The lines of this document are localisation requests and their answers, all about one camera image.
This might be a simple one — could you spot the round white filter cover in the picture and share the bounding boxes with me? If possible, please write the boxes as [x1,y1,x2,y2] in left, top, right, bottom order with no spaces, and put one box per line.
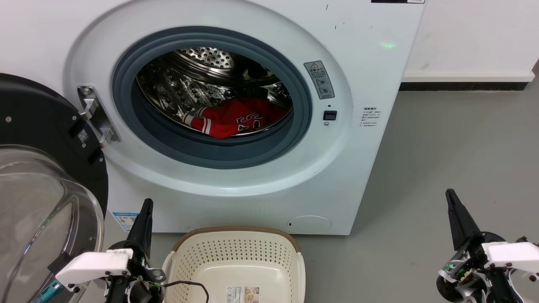
[287,215,332,233]

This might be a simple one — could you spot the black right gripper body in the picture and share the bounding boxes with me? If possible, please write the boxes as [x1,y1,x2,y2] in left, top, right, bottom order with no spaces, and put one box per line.
[436,233,523,303]

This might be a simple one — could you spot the blue and white sticker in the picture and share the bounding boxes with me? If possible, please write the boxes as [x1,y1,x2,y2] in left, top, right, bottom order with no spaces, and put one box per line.
[112,212,139,232]

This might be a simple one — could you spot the thin black cable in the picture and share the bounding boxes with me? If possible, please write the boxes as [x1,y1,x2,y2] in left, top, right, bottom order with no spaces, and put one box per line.
[162,280,210,303]

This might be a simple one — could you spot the teal cable connector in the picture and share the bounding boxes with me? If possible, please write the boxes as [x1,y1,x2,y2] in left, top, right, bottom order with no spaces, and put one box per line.
[36,281,64,303]

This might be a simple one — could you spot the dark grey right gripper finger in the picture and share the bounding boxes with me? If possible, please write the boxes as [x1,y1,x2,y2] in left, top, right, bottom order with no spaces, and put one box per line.
[450,189,484,247]
[446,189,469,250]

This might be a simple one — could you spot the silver metal door hinge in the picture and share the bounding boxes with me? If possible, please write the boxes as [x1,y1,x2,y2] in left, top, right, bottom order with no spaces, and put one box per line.
[77,85,122,149]

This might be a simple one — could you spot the black washer door glass bowl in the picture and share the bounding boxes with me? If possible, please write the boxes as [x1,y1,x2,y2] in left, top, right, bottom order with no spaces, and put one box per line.
[0,72,109,303]

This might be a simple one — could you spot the white wall skirting board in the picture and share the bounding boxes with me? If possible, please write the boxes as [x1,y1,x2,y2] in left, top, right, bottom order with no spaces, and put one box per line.
[399,71,535,91]

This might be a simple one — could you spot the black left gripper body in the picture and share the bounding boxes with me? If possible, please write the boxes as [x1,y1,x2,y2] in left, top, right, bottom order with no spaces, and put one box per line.
[104,241,167,303]

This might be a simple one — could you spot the grey warning sticker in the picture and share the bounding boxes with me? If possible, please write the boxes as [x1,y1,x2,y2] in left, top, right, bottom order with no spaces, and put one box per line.
[304,60,336,100]

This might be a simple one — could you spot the cream perforated laundry basket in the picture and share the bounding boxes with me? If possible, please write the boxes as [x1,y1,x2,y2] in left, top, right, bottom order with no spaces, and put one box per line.
[161,226,306,303]

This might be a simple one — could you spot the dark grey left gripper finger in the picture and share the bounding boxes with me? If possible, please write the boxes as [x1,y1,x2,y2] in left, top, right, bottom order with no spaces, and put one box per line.
[126,199,149,250]
[141,199,154,258]

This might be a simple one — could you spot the grey rubber door gasket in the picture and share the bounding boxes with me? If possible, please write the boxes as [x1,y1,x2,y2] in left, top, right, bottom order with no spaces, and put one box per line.
[112,26,313,170]

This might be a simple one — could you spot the red jersey with striped cuffs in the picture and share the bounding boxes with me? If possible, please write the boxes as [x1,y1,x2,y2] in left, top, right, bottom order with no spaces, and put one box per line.
[182,98,291,139]

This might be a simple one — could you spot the printed product label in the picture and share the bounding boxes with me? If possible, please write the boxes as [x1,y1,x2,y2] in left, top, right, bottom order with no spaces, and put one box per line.
[226,286,261,303]

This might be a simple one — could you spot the stainless steel washing machine drum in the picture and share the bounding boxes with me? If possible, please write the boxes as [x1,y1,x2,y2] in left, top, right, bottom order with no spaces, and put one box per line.
[136,46,294,139]

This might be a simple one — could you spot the white front-load washing machine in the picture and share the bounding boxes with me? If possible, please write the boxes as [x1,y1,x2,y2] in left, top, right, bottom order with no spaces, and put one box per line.
[0,0,426,235]

